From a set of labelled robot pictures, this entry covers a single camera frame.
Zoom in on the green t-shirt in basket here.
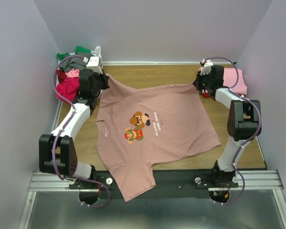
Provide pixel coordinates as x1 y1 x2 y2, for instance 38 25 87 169
56 46 91 61

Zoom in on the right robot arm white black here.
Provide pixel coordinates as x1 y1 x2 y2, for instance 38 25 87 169
193 63 261 188

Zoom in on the pink t-shirt in basket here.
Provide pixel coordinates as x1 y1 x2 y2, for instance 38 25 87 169
66 69 80 78

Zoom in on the white laundry basket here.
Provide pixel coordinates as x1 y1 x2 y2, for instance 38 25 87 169
53 46 102 98

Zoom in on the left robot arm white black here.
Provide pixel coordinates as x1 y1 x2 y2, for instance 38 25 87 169
39 69 109 183

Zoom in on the folded light pink t-shirt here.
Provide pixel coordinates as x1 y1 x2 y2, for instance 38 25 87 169
210 65 247 96

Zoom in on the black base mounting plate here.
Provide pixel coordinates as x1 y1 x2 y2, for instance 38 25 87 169
69 168 241 204

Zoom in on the grey t-shirt in basket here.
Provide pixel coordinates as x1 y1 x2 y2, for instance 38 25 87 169
59 57 86 72

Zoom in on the magenta t-shirt in basket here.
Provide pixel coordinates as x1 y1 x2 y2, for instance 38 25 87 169
55 77 79 103

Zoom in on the dusty pink printed t-shirt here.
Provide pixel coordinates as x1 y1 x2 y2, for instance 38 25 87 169
96 76 221 201

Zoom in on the dark red t-shirt in basket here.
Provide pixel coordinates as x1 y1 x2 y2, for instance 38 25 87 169
56 69 67 83

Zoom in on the aluminium frame rail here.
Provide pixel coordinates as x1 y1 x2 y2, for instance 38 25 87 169
17 100 286 229

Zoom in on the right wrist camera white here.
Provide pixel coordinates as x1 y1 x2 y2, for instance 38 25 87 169
200 59 214 75

